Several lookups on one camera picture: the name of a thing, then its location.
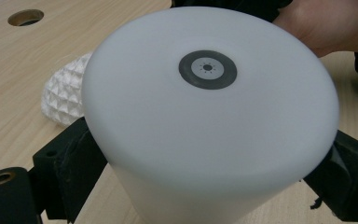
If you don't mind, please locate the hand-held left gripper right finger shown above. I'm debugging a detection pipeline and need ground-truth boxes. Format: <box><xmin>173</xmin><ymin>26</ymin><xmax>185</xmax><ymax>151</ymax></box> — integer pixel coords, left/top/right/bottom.
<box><xmin>302</xmin><ymin>130</ymin><xmax>358</xmax><ymax>223</ymax></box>

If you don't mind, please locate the white faceted cover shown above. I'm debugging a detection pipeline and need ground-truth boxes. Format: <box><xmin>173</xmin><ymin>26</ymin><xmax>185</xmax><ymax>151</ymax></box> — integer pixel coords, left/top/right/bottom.
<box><xmin>40</xmin><ymin>51</ymin><xmax>93</xmax><ymax>127</ymax></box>

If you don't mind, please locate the white cylinder lamp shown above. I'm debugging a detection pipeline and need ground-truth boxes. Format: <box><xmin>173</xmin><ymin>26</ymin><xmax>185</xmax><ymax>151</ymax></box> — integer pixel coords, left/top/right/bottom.
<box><xmin>81</xmin><ymin>6</ymin><xmax>340</xmax><ymax>224</ymax></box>

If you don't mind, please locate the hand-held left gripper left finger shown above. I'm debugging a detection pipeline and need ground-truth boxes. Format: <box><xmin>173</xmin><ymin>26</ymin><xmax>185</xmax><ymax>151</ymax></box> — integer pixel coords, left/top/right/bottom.
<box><xmin>32</xmin><ymin>116</ymin><xmax>109</xmax><ymax>224</ymax></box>

